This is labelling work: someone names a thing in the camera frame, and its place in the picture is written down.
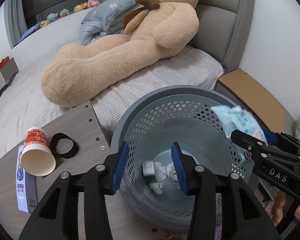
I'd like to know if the light blue snack wrapper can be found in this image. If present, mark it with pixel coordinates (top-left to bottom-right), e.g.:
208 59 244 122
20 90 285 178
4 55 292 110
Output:
210 105 268 167

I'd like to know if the purple Zootopia toothpaste box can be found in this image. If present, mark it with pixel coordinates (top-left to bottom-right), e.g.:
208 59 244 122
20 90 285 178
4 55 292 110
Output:
15 145 38 213

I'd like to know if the red white paper cup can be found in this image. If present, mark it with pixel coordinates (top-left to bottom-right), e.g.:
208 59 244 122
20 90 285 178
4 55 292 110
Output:
21 127 57 177

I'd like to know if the white sock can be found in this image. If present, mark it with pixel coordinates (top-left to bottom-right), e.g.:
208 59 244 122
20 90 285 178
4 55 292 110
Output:
149 161 167 196

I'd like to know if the white tissue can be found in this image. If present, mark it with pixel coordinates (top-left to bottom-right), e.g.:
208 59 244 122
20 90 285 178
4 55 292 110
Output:
166 162 178 182

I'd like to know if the green white carton box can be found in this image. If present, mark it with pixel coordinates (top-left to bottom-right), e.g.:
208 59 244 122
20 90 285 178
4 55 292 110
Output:
142 160 155 177

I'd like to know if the grey plastic trash basket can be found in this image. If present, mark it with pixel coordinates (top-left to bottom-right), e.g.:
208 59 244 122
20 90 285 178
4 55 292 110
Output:
111 86 258 232

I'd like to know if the person's right hand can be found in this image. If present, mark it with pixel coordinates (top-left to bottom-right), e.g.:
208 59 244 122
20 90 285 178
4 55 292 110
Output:
271 191 300 226

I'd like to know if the brown bedside cabinet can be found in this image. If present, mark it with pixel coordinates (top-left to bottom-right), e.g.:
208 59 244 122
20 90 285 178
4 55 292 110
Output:
215 69 296 135

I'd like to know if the black hair band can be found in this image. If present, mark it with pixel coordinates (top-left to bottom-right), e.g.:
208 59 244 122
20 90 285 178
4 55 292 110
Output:
50 133 79 159

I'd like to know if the bed with white sheet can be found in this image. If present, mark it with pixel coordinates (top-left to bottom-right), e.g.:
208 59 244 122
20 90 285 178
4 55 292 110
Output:
0 22 224 159

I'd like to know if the grey upholstered headboard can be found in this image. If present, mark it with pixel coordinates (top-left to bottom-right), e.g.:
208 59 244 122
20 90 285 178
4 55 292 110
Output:
131 0 256 74

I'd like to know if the grey white desk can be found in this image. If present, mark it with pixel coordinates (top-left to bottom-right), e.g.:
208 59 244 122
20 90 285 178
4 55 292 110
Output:
0 57 19 91

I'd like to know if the large beige teddy bear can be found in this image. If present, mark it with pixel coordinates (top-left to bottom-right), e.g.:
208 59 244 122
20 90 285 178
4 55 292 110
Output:
41 0 199 107

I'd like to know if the red box on desk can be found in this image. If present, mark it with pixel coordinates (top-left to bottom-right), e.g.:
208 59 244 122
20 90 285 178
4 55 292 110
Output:
0 56 10 70

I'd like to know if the blue cushion on sill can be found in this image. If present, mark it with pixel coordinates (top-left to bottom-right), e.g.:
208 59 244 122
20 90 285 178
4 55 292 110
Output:
20 22 41 42

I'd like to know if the grey folded duvet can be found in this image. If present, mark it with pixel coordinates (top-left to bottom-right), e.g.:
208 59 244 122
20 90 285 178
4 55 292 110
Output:
79 21 124 46

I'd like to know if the left grey curtain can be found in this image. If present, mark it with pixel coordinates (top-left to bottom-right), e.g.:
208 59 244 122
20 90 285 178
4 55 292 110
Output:
3 0 28 49

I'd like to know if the teal plush toy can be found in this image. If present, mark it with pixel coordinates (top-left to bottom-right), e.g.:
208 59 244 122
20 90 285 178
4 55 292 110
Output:
47 13 59 22

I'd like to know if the grey blue pillow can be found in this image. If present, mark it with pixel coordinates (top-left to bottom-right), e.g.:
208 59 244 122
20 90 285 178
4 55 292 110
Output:
81 0 136 30

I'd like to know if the green plush toy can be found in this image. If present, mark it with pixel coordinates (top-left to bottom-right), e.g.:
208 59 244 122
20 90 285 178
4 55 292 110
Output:
59 9 70 18

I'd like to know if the yellow plush toy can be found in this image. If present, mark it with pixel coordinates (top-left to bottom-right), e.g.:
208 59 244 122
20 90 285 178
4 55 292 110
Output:
73 2 88 12

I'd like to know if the pink plush toy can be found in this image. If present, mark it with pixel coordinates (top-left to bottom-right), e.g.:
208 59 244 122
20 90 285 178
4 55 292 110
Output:
87 0 100 8

